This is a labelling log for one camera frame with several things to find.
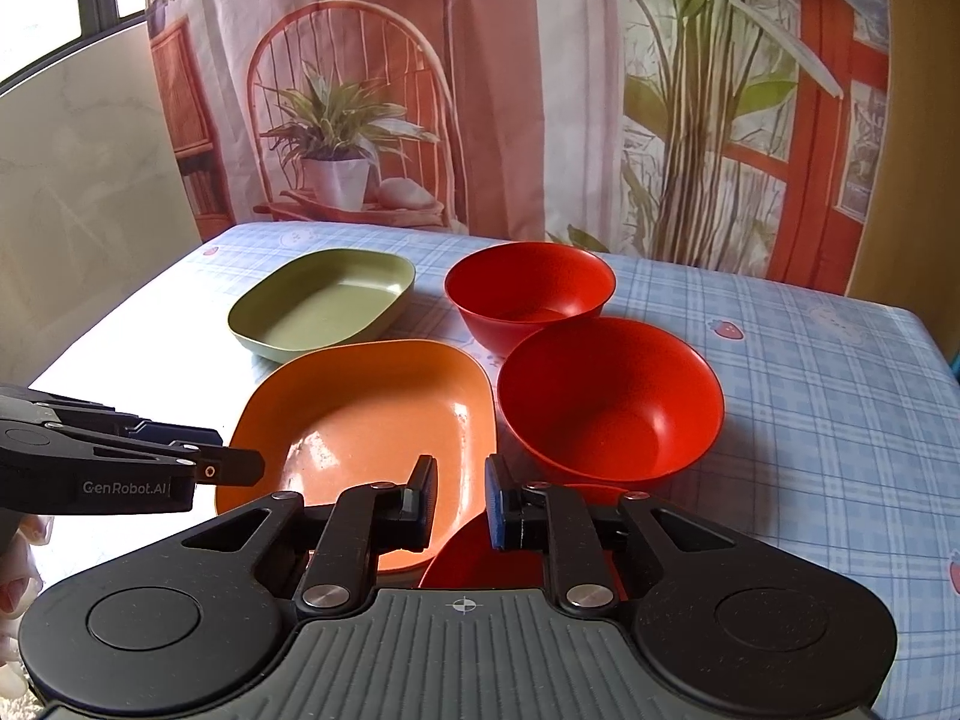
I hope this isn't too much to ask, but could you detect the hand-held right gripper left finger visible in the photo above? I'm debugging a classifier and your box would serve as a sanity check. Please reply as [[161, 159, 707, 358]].
[[182, 454, 439, 614]]

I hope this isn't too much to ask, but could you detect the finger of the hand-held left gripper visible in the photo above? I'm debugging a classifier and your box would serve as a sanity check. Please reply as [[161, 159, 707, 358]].
[[0, 384, 224, 452], [0, 422, 266, 487]]

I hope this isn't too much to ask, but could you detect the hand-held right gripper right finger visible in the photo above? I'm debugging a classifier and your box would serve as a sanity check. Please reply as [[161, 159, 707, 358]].
[[484, 454, 752, 612]]

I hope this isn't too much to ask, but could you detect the red plastic bowl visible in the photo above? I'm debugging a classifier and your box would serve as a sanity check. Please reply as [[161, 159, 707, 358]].
[[444, 241, 617, 355], [496, 316, 726, 485], [418, 484, 632, 590]]

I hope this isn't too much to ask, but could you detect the orange plastic plate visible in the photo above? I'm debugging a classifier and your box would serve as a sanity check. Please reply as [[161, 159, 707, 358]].
[[215, 341, 497, 577]]

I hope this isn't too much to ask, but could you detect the green plastic plate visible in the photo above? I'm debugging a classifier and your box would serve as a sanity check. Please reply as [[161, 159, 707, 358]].
[[227, 247, 417, 359]]

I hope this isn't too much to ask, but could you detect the person's left hand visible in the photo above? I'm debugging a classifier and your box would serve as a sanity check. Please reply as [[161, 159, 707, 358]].
[[0, 514, 52, 700]]

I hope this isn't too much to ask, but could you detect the white marble board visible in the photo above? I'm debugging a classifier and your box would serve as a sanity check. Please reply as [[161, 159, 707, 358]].
[[0, 15, 205, 395]]

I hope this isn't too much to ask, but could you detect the blue plaid printed sheet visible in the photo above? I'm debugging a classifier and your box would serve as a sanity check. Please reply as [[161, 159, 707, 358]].
[[34, 221, 960, 695]]

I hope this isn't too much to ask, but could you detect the printed backdrop cloth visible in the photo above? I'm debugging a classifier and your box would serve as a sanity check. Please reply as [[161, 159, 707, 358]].
[[141, 0, 895, 287]]

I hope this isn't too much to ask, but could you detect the brown wooden panel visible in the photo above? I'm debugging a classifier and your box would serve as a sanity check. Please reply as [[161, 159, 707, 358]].
[[846, 0, 960, 361]]

